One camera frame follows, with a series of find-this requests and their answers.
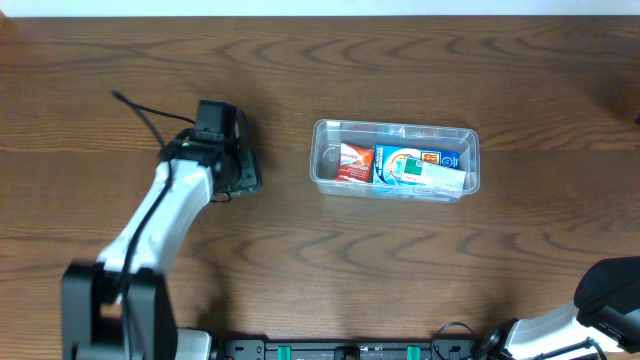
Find red Panadol ActiFast box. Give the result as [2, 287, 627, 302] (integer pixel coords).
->
[334, 143, 374, 183]

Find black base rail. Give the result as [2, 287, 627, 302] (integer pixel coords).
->
[209, 338, 513, 360]

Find green Zam-Buk box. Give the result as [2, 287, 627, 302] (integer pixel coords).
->
[232, 149, 262, 196]

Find white green Panadol box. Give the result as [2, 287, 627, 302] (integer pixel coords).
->
[400, 157, 466, 191]

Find clear plastic container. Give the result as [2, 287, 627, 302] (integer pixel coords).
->
[310, 119, 480, 202]

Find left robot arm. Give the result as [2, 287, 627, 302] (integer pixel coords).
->
[61, 128, 255, 359]

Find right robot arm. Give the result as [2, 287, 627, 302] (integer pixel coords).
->
[474, 256, 639, 360]

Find blue KoolFever box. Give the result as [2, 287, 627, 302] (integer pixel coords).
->
[372, 144, 460, 185]

